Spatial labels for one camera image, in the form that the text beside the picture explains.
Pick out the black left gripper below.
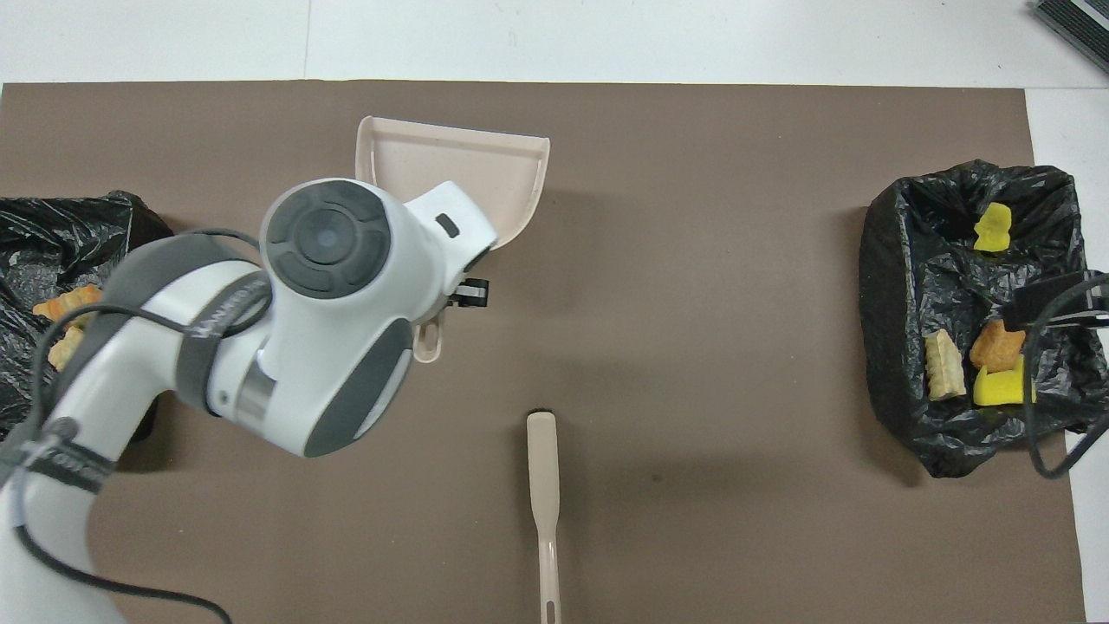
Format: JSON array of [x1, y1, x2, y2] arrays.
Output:
[[447, 278, 492, 309]]

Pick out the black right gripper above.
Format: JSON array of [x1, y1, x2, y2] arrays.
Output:
[[1009, 270, 1109, 328]]

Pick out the brown bread roll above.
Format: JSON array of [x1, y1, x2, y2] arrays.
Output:
[[969, 319, 1027, 374]]

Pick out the yellow sponge piece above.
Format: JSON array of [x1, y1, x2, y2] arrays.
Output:
[[972, 355, 1037, 407], [973, 203, 1013, 253]]

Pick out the beige plastic dustpan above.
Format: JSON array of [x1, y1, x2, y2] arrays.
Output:
[[354, 116, 552, 363]]

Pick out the striped croissant pastry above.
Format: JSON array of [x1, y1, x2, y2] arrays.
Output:
[[48, 325, 88, 372], [33, 284, 103, 323], [924, 328, 968, 401]]

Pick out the beige hand brush black bristles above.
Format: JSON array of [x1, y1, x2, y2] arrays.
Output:
[[526, 410, 563, 624]]

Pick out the black bag lined bin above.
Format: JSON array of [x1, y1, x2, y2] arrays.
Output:
[[0, 191, 177, 443], [859, 159, 1109, 479]]

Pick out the brown table mat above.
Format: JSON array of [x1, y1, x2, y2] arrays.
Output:
[[0, 81, 1088, 624]]

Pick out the dark grey ribbed block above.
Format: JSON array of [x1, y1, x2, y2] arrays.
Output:
[[1033, 0, 1109, 75]]

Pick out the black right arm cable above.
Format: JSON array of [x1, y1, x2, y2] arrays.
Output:
[[1021, 273, 1109, 479]]

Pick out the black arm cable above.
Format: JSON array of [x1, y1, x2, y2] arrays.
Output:
[[10, 228, 265, 624], [1021, 273, 1109, 479]]

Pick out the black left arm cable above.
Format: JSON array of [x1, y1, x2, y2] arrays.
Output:
[[10, 228, 265, 624]]

